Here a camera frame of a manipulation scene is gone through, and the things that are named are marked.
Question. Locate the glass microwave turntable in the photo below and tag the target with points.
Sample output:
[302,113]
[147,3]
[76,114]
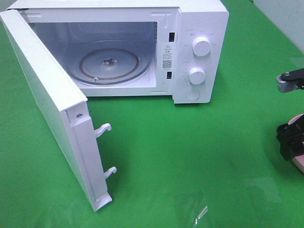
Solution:
[108,62]

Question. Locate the pink round plate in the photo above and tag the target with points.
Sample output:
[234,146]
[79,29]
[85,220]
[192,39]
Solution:
[298,161]

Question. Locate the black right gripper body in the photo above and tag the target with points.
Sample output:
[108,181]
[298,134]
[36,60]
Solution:
[297,75]

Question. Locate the white round knob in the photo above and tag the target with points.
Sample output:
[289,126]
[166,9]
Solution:
[201,45]
[197,75]

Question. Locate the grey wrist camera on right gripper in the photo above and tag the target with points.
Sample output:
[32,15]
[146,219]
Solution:
[284,84]

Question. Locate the round white door-release button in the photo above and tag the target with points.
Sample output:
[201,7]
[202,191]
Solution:
[193,95]

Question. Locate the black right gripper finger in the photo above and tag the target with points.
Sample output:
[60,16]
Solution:
[291,138]

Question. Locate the upper white round knob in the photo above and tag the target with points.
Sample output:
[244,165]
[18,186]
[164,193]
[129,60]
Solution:
[201,45]

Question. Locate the white microwave door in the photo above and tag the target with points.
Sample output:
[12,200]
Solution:
[63,106]

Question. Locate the lower white round knob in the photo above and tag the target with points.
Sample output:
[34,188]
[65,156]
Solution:
[197,75]

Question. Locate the white warning label with QR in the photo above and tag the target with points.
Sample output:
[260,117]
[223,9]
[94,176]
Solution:
[167,52]

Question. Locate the white microwave oven body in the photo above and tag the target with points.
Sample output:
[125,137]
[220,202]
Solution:
[62,24]

